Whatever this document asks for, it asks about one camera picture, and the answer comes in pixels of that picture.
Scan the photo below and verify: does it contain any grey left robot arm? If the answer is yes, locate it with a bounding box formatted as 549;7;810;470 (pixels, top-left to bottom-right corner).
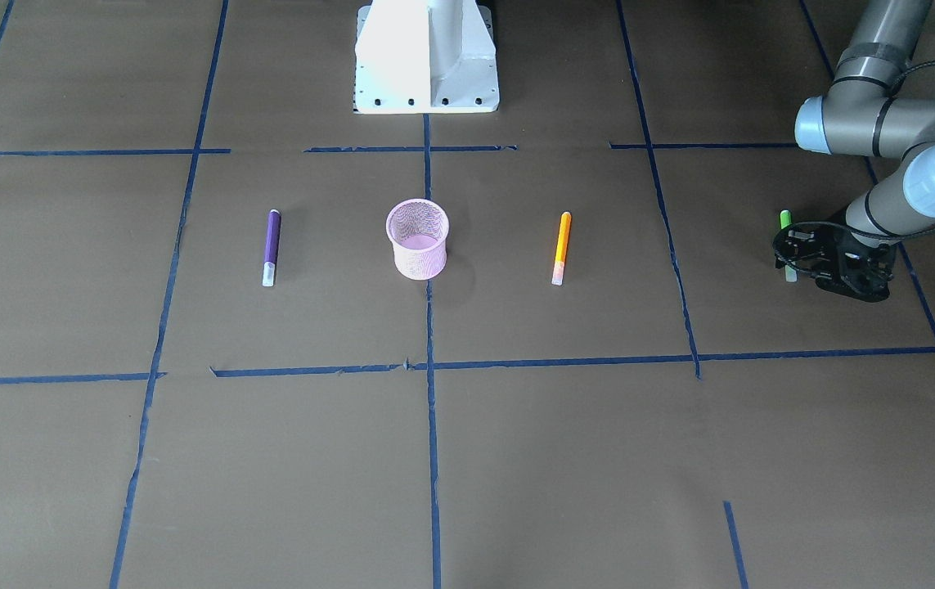
775;1;935;302

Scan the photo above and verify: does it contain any green highlighter pen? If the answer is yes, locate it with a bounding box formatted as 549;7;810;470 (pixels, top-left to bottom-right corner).
780;210;798;283

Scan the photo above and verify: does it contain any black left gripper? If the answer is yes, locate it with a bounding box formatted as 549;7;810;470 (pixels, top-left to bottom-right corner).
811;223;897;303

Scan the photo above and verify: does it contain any black braided cable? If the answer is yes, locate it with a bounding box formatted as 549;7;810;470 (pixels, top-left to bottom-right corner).
831;59;935;243

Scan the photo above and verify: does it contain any pink mesh pen holder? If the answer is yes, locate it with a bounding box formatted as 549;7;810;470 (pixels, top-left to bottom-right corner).
385;199;451;281

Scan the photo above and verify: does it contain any orange highlighter pen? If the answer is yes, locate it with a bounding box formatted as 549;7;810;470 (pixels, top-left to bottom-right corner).
551;211;573;286

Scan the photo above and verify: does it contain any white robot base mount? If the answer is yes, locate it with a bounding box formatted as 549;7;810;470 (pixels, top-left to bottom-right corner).
353;1;501;115

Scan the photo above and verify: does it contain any purple highlighter pen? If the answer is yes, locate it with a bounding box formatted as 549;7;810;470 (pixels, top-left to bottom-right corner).
261;209;281;288

